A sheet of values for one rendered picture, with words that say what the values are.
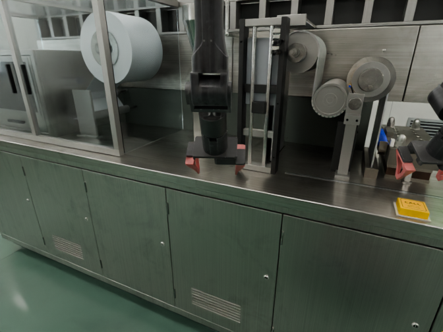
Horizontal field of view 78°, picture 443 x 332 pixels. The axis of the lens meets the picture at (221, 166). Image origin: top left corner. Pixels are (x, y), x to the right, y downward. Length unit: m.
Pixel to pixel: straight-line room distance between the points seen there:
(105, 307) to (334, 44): 1.81
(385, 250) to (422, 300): 0.19
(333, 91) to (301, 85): 0.37
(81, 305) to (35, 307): 0.25
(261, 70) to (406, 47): 0.65
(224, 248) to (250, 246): 0.12
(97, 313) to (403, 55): 1.96
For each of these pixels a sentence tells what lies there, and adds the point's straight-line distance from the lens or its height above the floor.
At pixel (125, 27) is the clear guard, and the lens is 1.37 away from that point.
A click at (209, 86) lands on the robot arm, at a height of 1.27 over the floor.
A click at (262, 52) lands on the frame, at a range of 1.04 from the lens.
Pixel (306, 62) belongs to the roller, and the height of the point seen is 1.30.
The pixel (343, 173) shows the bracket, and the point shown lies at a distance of 1.12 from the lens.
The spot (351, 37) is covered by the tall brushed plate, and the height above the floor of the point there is 1.40.
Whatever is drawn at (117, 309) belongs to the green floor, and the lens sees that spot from 1.83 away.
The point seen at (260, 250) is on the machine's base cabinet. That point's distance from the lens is 1.10.
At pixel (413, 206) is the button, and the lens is 0.96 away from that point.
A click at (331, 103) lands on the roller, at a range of 1.10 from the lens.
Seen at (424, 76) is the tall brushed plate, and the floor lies 1.25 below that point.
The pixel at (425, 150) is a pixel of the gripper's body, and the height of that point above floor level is 1.13.
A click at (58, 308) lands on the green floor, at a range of 1.97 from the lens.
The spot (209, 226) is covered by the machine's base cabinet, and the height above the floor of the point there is 0.69.
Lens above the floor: 1.32
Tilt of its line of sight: 22 degrees down
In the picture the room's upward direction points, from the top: straight up
